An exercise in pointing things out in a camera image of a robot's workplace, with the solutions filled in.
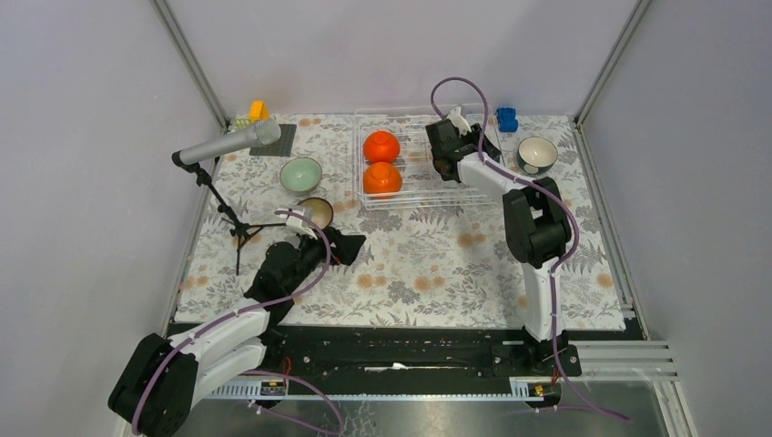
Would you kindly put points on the white wire dish rack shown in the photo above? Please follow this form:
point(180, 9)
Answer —
point(422, 186)

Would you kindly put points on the black microphone tripod stand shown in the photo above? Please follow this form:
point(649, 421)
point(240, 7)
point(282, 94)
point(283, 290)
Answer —
point(242, 231)

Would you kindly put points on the pale green bowl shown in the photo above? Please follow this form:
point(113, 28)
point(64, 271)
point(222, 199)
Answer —
point(301, 175)

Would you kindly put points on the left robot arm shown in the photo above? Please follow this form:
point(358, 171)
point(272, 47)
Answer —
point(166, 377)

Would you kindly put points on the floral table mat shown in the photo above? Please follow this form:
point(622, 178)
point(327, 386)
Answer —
point(429, 267)

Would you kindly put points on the yellow toy block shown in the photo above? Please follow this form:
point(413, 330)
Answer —
point(258, 112)

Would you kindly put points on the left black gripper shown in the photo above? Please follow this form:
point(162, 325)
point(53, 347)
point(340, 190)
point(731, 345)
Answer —
point(346, 246)

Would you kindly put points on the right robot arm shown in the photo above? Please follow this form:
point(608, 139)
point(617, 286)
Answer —
point(538, 231)

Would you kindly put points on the blue toy block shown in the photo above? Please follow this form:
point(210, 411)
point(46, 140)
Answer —
point(507, 119)

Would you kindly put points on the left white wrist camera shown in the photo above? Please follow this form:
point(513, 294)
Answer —
point(298, 220)

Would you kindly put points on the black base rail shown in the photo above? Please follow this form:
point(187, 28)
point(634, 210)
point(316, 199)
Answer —
point(402, 361)

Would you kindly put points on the orange bowl front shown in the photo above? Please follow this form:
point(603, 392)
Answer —
point(382, 179)

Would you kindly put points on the silver microphone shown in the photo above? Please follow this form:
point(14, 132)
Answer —
point(254, 135)

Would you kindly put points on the dark blue bowl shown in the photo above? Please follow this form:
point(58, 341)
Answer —
point(536, 155)

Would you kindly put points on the light green toy block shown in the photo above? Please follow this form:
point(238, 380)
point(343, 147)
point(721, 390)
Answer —
point(240, 122)

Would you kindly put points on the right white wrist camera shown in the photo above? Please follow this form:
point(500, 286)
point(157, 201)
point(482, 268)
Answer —
point(457, 116)

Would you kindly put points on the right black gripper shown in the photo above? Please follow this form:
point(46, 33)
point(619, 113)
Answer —
point(474, 137)

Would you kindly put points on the orange bowl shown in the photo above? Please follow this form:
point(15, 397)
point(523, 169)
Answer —
point(381, 146)
point(382, 179)

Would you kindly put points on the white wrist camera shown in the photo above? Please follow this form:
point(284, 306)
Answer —
point(457, 116)
point(298, 220)

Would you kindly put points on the black patterned bowl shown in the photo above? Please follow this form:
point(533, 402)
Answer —
point(321, 211)

